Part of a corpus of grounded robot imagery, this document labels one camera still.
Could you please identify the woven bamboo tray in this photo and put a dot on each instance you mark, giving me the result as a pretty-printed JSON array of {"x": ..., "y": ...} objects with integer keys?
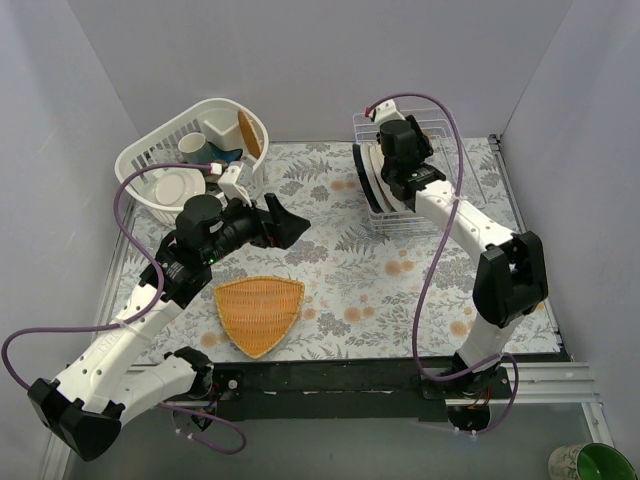
[{"x": 258, "y": 312}]

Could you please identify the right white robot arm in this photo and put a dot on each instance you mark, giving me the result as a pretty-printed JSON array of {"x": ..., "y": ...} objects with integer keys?
[{"x": 510, "y": 279}]

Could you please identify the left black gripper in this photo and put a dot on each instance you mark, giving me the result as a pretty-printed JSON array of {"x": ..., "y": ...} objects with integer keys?
[{"x": 270, "y": 220}]

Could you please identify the white plastic basket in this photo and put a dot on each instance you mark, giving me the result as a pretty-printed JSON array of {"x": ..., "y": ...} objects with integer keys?
[{"x": 160, "y": 149}]

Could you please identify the black base frame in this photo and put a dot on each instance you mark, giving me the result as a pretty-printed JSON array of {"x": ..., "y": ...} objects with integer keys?
[{"x": 346, "y": 389}]

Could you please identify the white cup in basket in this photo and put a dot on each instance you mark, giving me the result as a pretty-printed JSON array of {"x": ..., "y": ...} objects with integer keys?
[{"x": 192, "y": 148}]

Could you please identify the red rimmed beige plate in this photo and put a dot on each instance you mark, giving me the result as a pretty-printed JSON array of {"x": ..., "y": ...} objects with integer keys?
[{"x": 369, "y": 194}]

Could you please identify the white plate in basket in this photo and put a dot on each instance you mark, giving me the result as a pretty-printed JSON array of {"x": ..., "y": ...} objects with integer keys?
[{"x": 174, "y": 186}]

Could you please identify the woven coaster in basket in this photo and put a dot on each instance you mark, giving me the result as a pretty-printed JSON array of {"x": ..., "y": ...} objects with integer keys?
[{"x": 249, "y": 134}]

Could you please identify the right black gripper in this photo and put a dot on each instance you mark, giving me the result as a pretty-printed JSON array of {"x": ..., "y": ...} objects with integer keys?
[{"x": 426, "y": 142}]

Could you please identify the green floral mug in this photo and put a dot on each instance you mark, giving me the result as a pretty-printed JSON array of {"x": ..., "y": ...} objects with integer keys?
[{"x": 593, "y": 461}]

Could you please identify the white square container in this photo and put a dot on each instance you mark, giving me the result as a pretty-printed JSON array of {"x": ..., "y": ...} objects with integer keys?
[{"x": 221, "y": 127}]

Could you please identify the watermelon pattern plate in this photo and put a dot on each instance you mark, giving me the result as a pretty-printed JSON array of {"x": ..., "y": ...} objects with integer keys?
[{"x": 374, "y": 165}]

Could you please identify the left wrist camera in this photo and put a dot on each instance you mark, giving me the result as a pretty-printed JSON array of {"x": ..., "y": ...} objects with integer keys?
[{"x": 233, "y": 181}]

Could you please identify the floral table mat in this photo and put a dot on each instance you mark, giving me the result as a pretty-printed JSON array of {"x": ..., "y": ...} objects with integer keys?
[{"x": 361, "y": 284}]

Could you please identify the white wire dish rack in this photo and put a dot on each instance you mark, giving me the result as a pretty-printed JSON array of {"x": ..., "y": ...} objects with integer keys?
[{"x": 445, "y": 158}]

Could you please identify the blue star dish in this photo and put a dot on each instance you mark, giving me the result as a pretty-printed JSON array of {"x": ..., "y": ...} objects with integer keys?
[{"x": 222, "y": 157}]

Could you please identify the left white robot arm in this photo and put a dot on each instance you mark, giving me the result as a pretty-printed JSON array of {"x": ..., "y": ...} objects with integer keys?
[{"x": 87, "y": 404}]

